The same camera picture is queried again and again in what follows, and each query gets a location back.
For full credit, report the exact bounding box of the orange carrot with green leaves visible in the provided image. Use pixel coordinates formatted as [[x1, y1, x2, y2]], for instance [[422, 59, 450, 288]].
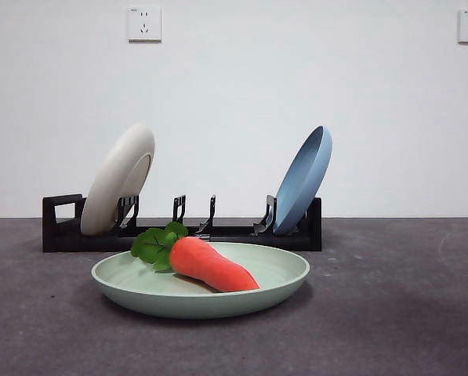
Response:
[[130, 221, 261, 293]]

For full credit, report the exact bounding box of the green plate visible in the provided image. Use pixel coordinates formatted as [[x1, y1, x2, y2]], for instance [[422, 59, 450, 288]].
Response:
[[91, 241, 311, 320]]

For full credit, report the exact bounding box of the blue plate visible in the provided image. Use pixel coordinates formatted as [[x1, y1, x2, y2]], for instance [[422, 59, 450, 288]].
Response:
[[273, 125, 333, 236]]

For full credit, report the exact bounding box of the cream plate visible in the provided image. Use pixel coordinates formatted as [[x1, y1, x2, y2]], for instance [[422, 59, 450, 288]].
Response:
[[80, 123, 156, 237]]

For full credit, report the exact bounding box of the black plate rack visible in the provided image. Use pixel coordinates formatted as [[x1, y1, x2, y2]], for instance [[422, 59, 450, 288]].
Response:
[[42, 193, 323, 253]]

